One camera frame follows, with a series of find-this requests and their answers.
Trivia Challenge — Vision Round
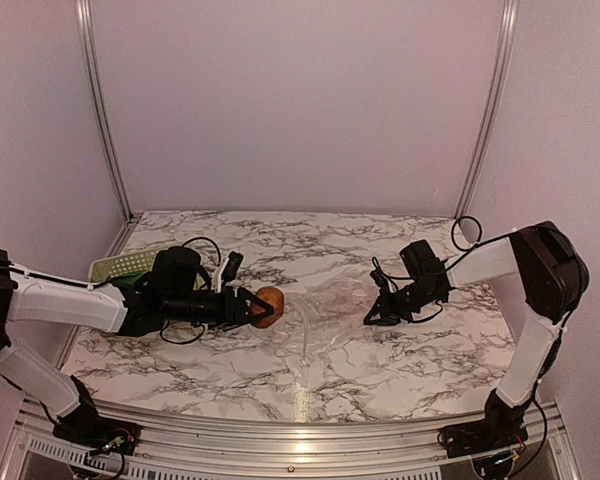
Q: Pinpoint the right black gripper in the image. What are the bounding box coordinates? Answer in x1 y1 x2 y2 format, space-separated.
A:
364 280 442 325

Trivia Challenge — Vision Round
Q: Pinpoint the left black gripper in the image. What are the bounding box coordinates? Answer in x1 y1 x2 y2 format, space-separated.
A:
163 285 273 331

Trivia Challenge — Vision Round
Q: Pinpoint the clear zip top bag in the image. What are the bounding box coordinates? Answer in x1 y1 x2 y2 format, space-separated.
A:
273 268 379 365

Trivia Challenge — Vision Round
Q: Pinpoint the fake bok choy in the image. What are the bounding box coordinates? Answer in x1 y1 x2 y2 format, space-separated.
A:
110 271 149 288

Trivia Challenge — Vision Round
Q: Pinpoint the green plastic basket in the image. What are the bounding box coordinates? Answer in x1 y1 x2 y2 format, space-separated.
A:
88 249 159 283

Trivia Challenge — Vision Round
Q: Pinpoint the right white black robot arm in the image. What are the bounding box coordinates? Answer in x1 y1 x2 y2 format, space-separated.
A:
363 221 589 448

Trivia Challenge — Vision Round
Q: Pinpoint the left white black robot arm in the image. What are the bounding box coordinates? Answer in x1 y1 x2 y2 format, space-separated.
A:
0 246 284 445

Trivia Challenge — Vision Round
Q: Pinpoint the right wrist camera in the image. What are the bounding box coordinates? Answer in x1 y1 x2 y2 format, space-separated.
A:
370 257 399 295

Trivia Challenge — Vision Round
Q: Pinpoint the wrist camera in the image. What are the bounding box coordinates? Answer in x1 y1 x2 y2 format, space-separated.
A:
370 257 399 295
211 251 244 293

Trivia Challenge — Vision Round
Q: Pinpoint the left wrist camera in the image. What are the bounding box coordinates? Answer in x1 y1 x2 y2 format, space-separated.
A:
211 251 244 293

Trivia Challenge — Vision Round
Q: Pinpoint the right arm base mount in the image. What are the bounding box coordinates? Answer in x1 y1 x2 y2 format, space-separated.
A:
437 420 529 458

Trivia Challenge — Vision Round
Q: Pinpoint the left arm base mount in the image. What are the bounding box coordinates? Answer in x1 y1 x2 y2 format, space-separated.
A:
53 417 140 455

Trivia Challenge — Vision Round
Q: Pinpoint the front aluminium rail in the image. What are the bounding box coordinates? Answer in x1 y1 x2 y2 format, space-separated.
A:
0 394 581 480

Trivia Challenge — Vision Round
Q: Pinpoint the right aluminium frame post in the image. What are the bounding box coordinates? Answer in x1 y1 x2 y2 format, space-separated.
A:
454 0 519 219

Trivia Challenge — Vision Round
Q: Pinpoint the aluminium frame post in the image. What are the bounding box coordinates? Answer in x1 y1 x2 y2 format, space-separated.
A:
75 0 134 223
454 0 519 219

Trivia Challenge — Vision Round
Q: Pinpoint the left aluminium frame post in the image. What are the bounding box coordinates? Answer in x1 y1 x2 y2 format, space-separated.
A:
75 0 134 223

